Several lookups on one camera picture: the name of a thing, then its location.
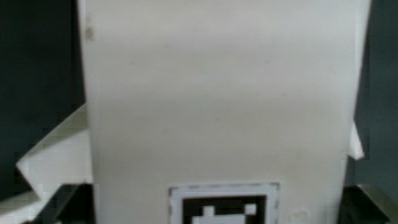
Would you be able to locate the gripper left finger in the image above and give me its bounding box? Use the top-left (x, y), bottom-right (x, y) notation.
top-left (29, 184), bottom-right (96, 224)

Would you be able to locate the white cabinet top box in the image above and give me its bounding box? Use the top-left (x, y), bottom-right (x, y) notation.
top-left (79, 0), bottom-right (372, 224)

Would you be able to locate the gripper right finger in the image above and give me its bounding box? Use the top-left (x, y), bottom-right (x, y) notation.
top-left (340, 184), bottom-right (398, 224)

